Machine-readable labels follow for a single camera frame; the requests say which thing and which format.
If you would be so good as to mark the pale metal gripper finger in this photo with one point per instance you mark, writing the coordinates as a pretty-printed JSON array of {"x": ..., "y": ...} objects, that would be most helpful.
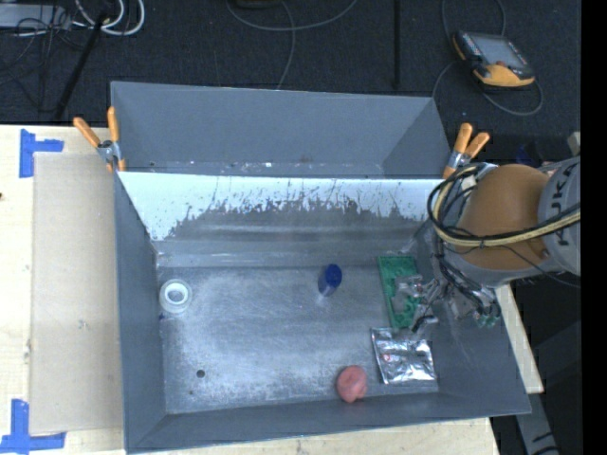
[
  {"x": 413, "y": 288},
  {"x": 424, "y": 322}
]

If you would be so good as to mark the dark green flat block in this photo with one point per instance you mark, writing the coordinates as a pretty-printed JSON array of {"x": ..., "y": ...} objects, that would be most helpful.
[{"x": 391, "y": 278}]

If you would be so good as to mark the silver foil packet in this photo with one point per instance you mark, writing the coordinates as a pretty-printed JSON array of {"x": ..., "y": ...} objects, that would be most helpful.
[{"x": 403, "y": 354}]

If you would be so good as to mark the blue plastic cylinder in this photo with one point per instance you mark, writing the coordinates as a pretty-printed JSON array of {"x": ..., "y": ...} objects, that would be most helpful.
[{"x": 329, "y": 280}]

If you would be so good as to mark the pink toy ball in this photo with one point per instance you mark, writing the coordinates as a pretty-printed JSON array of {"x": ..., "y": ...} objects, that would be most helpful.
[{"x": 352, "y": 383}]

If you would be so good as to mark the grey metal bin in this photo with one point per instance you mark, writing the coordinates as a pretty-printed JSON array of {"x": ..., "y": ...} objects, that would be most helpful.
[{"x": 265, "y": 330}]

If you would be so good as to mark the clear tape roll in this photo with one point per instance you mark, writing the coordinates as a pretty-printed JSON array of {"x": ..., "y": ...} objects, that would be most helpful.
[{"x": 175, "y": 296}]

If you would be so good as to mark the pale wood flat board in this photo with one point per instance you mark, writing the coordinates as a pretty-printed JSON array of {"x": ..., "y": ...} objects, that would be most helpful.
[{"x": 76, "y": 292}]

